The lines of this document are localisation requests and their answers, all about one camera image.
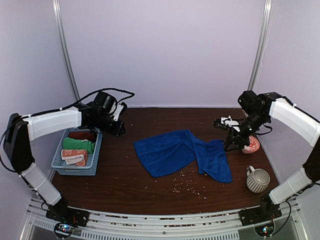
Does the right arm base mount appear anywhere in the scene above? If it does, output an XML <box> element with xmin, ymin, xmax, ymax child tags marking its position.
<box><xmin>238</xmin><ymin>206</ymin><xmax>282</xmax><ymax>238</ymax></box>

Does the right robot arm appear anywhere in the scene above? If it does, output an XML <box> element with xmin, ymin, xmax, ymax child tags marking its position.
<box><xmin>220</xmin><ymin>90</ymin><xmax>320</xmax><ymax>221</ymax></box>

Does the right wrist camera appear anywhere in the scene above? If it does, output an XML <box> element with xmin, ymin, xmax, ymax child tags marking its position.
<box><xmin>213</xmin><ymin>115</ymin><xmax>240</xmax><ymax>132</ymax></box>

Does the orange bunny pattern towel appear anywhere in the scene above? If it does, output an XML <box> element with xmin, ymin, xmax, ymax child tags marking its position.
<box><xmin>61</xmin><ymin>149</ymin><xmax>88</xmax><ymax>167</ymax></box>

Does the aluminium frame post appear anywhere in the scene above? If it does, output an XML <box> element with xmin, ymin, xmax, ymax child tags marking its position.
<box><xmin>247</xmin><ymin>0</ymin><xmax>273</xmax><ymax>91</ymax></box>
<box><xmin>52</xmin><ymin>0</ymin><xmax>80</xmax><ymax>100</ymax></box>

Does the light blue plastic basket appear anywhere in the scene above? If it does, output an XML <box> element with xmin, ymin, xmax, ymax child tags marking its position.
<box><xmin>51</xmin><ymin>128</ymin><xmax>103</xmax><ymax>176</ymax></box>

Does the front aluminium rail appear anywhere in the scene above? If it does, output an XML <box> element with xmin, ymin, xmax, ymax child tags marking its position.
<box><xmin>19</xmin><ymin>198</ymin><xmax>308</xmax><ymax>240</ymax></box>

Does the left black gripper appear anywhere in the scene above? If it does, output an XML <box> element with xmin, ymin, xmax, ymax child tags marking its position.
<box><xmin>91</xmin><ymin>112</ymin><xmax>125</xmax><ymax>137</ymax></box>

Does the green rolled towel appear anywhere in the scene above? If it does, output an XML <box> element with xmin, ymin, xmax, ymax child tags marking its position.
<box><xmin>62</xmin><ymin>137</ymin><xmax>96</xmax><ymax>154</ymax></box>

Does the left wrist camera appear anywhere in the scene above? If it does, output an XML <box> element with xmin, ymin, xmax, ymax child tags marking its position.
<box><xmin>112</xmin><ymin>102</ymin><xmax>128</xmax><ymax>122</ymax></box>

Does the left aluminium frame post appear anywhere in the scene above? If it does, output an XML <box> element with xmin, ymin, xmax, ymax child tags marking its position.
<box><xmin>52</xmin><ymin>0</ymin><xmax>80</xmax><ymax>100</ymax></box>

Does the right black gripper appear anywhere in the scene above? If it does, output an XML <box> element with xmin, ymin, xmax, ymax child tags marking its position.
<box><xmin>224</xmin><ymin>110</ymin><xmax>269</xmax><ymax>152</ymax></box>

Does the orange white patterned bowl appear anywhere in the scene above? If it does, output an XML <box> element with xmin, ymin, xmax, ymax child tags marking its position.
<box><xmin>242</xmin><ymin>135</ymin><xmax>260</xmax><ymax>154</ymax></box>

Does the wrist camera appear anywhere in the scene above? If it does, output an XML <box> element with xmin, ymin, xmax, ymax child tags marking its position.
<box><xmin>213</xmin><ymin>115</ymin><xmax>240</xmax><ymax>132</ymax></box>
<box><xmin>112</xmin><ymin>102</ymin><xmax>128</xmax><ymax>122</ymax></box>

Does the dark red rolled towel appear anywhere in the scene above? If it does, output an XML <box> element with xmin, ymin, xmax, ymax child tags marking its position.
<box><xmin>68</xmin><ymin>131</ymin><xmax>97</xmax><ymax>142</ymax></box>

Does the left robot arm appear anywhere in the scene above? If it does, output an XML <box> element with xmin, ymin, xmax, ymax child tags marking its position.
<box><xmin>0</xmin><ymin>89</ymin><xmax>128</xmax><ymax>222</ymax></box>

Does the right aluminium frame post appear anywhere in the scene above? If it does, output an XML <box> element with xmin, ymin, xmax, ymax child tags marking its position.
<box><xmin>247</xmin><ymin>0</ymin><xmax>273</xmax><ymax>91</ymax></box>

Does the grey striped mug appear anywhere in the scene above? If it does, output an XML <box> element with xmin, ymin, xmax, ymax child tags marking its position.
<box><xmin>246</xmin><ymin>165</ymin><xmax>271</xmax><ymax>194</ymax></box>

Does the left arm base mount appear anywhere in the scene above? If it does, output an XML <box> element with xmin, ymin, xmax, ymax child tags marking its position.
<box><xmin>45</xmin><ymin>207</ymin><xmax>90</xmax><ymax>239</ymax></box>

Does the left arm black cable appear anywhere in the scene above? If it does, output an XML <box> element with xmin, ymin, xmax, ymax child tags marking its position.
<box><xmin>59</xmin><ymin>87</ymin><xmax>136</xmax><ymax>111</ymax></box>

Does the blue towel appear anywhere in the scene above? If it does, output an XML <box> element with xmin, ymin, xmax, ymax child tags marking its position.
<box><xmin>133</xmin><ymin>130</ymin><xmax>233</xmax><ymax>183</ymax></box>

